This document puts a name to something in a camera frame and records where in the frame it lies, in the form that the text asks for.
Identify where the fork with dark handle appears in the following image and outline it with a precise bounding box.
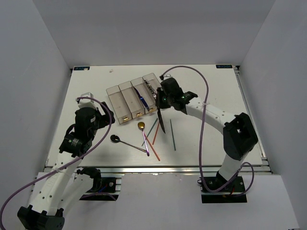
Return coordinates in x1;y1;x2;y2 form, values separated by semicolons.
144;80;157;99

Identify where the black knife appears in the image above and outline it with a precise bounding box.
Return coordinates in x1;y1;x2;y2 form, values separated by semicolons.
157;107;166;133

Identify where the iridescent blue knife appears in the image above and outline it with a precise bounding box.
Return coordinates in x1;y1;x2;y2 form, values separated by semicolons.
133;87;150;111

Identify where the black spoon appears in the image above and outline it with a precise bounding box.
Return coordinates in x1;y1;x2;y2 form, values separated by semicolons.
110;135;146;152

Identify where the teal chopstick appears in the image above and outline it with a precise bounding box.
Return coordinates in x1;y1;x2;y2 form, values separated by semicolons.
141;118;158;146
170;119;177;151

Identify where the gold spoon purple handle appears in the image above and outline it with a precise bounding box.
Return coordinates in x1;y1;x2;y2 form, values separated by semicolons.
138;122;150;157

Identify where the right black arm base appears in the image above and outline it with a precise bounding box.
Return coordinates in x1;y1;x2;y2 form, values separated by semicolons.
196;176;248;204

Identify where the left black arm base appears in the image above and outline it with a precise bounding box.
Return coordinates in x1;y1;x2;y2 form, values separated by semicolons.
76;167;121;201

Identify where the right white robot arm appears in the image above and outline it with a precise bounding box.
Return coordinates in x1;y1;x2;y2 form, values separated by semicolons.
155;78;259;191

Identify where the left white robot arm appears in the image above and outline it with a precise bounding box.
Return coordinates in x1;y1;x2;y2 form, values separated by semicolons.
17;100;115;230

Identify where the short orange chopstick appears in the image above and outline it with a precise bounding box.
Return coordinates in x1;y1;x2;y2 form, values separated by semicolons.
152;122;160;145

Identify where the long orange chopstick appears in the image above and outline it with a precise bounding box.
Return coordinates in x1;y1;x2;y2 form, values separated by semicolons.
145;135;160;161

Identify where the left blue table label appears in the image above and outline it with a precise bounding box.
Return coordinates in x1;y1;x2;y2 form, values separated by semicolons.
73;66;90;71

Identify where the blue table label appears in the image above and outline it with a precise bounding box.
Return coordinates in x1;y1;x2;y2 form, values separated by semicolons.
215;64;233;69
73;66;90;71

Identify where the right blue table label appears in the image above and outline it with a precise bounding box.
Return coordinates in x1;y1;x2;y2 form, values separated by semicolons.
215;64;233;69

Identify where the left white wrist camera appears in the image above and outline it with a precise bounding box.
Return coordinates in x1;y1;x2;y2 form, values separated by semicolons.
76;92;96;110

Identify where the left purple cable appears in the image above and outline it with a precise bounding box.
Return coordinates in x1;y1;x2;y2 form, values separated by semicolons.
0;97;113;230

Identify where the aluminium table rail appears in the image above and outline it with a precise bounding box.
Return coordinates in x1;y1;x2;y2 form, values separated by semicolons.
44;164;273;175

